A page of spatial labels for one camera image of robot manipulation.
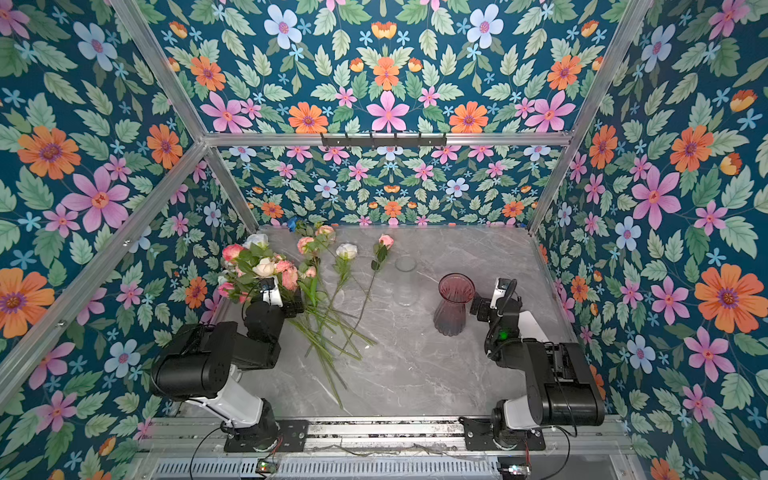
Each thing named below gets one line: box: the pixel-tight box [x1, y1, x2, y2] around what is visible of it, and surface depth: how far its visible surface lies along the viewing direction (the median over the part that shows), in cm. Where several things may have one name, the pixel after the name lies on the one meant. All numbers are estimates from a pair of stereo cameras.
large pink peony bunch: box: [218, 233, 302, 303], surface depth 100 cm
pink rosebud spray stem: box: [296, 220, 338, 265], surface depth 113 cm
